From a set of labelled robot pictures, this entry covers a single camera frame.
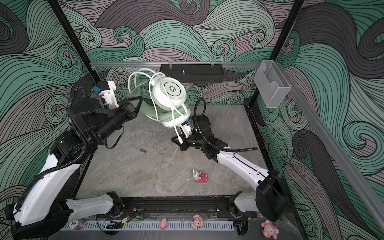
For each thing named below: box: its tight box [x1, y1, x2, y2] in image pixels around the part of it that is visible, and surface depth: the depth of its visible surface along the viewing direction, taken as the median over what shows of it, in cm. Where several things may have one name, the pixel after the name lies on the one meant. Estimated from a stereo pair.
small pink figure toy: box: [160, 217, 168, 230], surface depth 70 cm
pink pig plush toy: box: [261, 220, 280, 240], surface depth 67 cm
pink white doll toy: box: [190, 214, 204, 231], surface depth 69 cm
